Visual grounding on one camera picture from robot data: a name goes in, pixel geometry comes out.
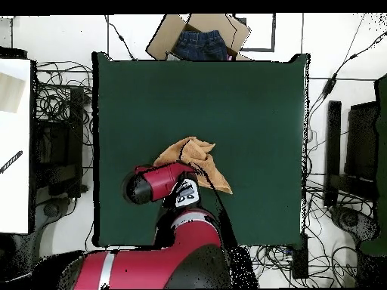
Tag tan terry towel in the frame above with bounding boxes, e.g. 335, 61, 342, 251
153, 135, 234, 195

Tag black flat panel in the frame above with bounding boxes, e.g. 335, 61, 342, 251
344, 100, 380, 182

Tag dark green table cloth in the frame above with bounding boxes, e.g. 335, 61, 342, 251
91, 51, 311, 248

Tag blue denim jeans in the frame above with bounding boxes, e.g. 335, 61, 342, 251
173, 29, 229, 61

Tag brown cardboard box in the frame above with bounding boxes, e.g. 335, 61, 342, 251
145, 13, 252, 61

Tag black equipment rack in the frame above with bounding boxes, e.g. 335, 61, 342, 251
29, 87, 88, 199

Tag black upright bar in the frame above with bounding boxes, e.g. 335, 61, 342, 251
324, 100, 342, 208

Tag small black box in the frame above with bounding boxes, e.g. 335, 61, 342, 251
291, 233, 309, 279

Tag white table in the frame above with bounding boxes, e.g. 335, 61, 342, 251
0, 58, 33, 235

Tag black striped strip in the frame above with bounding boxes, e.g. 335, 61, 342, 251
0, 150, 24, 174

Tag beige block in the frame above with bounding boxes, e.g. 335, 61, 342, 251
0, 72, 26, 114

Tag thin black cable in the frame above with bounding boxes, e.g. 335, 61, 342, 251
104, 14, 137, 61

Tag grey stand base with cables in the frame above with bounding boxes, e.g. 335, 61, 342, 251
36, 196, 78, 224

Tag black cable with power brick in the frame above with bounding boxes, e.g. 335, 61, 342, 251
305, 13, 387, 122

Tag black equipment base with cables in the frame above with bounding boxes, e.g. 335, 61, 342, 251
329, 205, 381, 244

